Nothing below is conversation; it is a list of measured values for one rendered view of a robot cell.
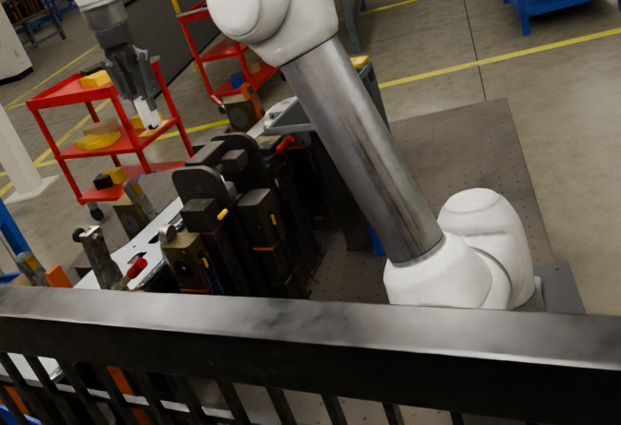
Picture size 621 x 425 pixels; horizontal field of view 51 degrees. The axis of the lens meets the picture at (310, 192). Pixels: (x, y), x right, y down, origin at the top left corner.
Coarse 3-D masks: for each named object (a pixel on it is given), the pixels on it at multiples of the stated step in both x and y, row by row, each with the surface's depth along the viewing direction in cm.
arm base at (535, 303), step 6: (534, 276) 135; (540, 282) 133; (540, 288) 131; (534, 294) 124; (540, 294) 129; (528, 300) 122; (534, 300) 124; (540, 300) 126; (522, 306) 122; (528, 306) 122; (534, 306) 124; (540, 306) 125
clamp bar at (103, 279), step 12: (96, 228) 123; (84, 240) 122; (96, 240) 122; (96, 252) 123; (108, 252) 126; (96, 264) 124; (108, 264) 127; (96, 276) 126; (108, 276) 127; (108, 288) 127
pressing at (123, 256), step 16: (256, 128) 211; (176, 208) 174; (160, 224) 168; (176, 224) 165; (144, 240) 162; (112, 256) 160; (128, 256) 157; (144, 256) 155; (160, 256) 152; (144, 272) 148; (160, 272) 147; (96, 288) 148; (112, 288) 145; (144, 288) 143; (0, 368) 130; (48, 368) 125
